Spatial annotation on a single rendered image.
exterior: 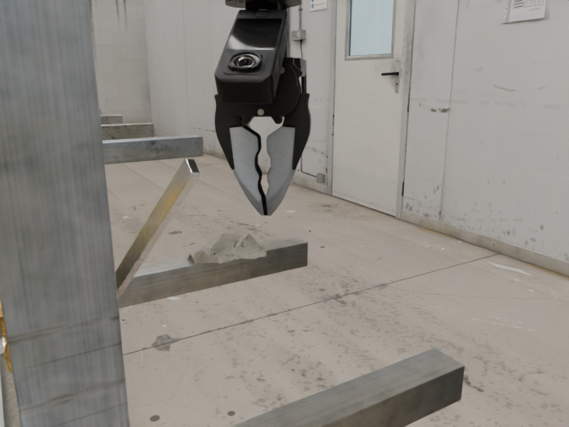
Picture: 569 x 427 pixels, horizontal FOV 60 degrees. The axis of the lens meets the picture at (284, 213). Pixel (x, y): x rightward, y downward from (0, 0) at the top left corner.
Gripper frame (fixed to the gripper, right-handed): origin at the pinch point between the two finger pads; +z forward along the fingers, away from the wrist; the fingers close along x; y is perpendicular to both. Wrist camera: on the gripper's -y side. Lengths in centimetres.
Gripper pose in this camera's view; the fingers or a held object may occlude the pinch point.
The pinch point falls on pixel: (264, 204)
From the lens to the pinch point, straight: 48.9
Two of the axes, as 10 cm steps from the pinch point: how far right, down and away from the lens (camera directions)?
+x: -9.9, -0.2, 1.3
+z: 0.1, 9.7, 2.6
